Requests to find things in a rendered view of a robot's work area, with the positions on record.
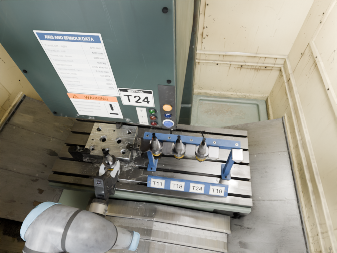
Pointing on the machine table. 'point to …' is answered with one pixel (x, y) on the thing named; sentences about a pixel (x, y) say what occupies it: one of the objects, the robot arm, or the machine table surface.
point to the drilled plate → (112, 141)
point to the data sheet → (79, 61)
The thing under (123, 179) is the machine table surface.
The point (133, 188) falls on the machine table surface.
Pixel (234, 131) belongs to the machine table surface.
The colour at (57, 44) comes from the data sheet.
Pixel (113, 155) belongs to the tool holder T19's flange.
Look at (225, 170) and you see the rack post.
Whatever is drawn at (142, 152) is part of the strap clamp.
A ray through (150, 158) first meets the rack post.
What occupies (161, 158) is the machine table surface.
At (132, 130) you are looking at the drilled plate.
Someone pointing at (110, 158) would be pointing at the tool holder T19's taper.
